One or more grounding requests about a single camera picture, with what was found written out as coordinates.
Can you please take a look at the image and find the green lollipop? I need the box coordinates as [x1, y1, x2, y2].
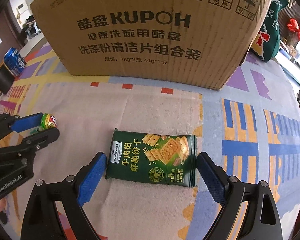
[30, 113, 57, 134]

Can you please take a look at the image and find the dark green cracker packet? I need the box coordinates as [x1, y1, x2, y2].
[105, 129, 197, 188]

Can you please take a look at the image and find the black mug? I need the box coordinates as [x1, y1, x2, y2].
[0, 65, 15, 96]

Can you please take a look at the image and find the blue soda can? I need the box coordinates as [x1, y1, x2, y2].
[4, 47, 27, 77]

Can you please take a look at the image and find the white shelf cart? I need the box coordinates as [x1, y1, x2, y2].
[18, 15, 42, 41]

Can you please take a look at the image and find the brown cardboard box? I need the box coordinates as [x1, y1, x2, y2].
[30, 0, 271, 90]

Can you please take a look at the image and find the red ribbon bow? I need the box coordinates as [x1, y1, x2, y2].
[287, 18, 300, 42]

